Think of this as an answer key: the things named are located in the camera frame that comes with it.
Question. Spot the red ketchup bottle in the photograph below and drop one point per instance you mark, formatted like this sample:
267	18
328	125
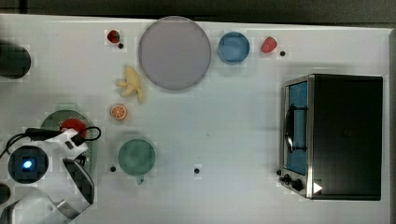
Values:
75	124

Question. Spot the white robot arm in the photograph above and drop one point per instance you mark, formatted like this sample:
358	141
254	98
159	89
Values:
61	189

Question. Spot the large grey round plate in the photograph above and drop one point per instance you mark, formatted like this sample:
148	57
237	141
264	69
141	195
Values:
174	53

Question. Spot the peeled banana toy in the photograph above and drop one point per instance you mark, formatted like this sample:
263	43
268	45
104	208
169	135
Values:
131	84

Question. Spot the blue bowl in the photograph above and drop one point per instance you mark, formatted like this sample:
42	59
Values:
233	48

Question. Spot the green metal cup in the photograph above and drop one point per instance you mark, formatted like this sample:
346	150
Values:
136	158

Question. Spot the orange half slice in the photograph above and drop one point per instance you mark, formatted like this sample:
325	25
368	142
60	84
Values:
118	112

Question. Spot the red strawberry toy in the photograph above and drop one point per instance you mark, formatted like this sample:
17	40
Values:
269	44

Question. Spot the small red green strawberry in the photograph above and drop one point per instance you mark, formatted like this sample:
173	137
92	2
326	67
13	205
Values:
113	37

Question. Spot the black pot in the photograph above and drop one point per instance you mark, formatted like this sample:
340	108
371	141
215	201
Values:
15	61

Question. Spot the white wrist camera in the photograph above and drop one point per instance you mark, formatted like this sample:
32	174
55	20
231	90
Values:
68	144

